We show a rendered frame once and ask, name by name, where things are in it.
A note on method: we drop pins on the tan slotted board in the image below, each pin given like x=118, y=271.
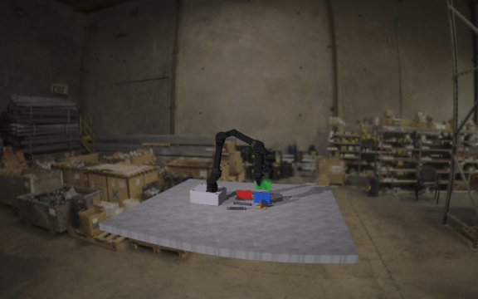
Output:
x=261, y=205

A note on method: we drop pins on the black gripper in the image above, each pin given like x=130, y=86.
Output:
x=258, y=174

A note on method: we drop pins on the red board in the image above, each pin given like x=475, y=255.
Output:
x=243, y=194

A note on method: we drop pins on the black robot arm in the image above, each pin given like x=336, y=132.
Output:
x=255, y=144

